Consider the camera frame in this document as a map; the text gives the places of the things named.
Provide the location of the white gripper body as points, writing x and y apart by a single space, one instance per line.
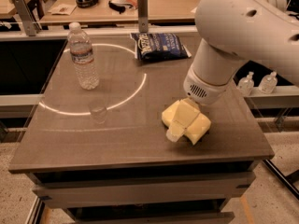
202 89

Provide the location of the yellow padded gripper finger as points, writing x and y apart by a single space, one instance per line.
183 113

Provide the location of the yellow wavy sponge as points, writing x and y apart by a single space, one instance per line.
196 130

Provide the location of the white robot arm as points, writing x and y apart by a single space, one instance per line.
234 32

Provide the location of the small clear bottle left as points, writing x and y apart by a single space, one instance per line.
246 84

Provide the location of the small clear bottle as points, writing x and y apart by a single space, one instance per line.
246 84
268 83

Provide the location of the small clear bottle right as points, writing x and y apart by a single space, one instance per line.
268 83

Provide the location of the blue chip bag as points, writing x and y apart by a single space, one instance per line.
159 47

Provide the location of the upper grey drawer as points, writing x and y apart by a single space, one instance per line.
166 189

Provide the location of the clear plastic water bottle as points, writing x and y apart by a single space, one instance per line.
81 51

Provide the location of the small card on desk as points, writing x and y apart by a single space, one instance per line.
62 9

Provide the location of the grey metal bracket middle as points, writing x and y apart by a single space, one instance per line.
143 24

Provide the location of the grey metal bracket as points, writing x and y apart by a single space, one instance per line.
30 25
143 24

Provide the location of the grey metal bracket left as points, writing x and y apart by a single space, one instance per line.
30 25

